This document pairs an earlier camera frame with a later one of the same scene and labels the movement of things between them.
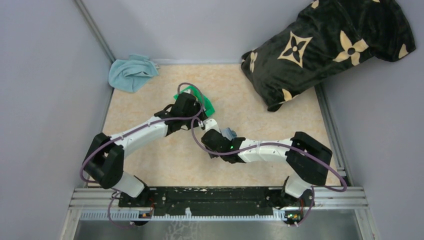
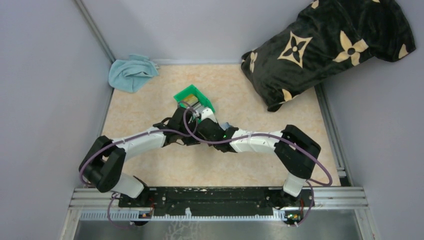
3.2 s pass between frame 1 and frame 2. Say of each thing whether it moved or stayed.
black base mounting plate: stayed
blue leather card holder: moved
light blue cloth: stayed
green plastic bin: stayed
